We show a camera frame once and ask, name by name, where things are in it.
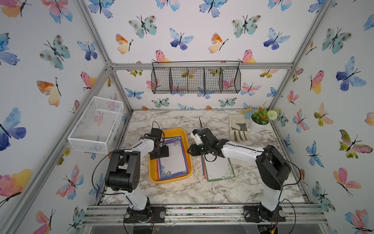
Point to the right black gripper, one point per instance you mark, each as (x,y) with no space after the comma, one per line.
(192,148)

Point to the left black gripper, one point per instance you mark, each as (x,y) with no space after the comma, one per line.
(165,152)

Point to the yellow plastic storage tray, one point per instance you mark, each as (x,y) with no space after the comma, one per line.
(178,165)

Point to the red stationery paper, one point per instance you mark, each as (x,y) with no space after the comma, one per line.
(203,166)

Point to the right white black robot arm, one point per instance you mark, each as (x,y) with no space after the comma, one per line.
(274,170)

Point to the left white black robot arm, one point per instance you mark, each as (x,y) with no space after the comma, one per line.
(123,176)

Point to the stack of stationery papers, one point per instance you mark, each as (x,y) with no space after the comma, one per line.
(171,159)

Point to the beige green gardening glove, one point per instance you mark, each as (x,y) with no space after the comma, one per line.
(237,128)

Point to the white potted flower plant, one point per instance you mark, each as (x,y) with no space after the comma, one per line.
(262,117)

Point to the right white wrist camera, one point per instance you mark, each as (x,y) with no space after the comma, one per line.
(196,138)

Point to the white mesh wall basket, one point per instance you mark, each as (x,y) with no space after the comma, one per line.
(95,130)

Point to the black wire wall basket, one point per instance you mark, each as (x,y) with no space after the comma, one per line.
(195,77)

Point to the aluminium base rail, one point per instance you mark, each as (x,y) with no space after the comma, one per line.
(204,214)

